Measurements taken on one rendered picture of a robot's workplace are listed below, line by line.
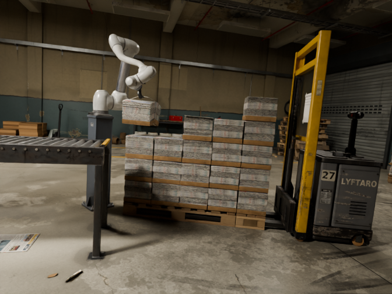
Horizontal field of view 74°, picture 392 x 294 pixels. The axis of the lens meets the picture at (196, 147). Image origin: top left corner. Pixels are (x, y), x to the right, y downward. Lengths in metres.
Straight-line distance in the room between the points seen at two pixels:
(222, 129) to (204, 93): 7.11
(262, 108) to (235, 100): 7.42
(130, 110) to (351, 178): 2.13
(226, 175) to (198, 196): 0.35
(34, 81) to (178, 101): 4.55
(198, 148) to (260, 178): 0.67
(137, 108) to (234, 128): 0.96
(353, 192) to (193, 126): 1.56
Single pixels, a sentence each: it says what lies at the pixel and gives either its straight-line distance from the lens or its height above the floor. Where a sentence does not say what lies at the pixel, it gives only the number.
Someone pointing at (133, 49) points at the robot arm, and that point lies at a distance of 2.94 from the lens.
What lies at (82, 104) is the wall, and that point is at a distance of 9.35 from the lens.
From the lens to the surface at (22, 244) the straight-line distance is 2.48.
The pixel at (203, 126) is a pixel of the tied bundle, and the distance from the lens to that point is 2.52.
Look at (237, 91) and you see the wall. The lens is 10.00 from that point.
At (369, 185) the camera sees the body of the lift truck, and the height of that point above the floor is 0.57.
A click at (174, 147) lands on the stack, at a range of 2.58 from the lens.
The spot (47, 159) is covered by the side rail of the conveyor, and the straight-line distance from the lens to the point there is 1.97.
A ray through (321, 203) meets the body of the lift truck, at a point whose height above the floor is 0.37.
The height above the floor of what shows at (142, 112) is 1.06.
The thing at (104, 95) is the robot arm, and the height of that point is 1.21.
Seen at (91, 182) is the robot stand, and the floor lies 0.28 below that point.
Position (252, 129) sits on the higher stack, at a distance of 2.53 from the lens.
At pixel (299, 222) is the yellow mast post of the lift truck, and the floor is 0.19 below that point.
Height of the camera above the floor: 1.05
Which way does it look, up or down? 6 degrees down
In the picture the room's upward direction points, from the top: 4 degrees clockwise
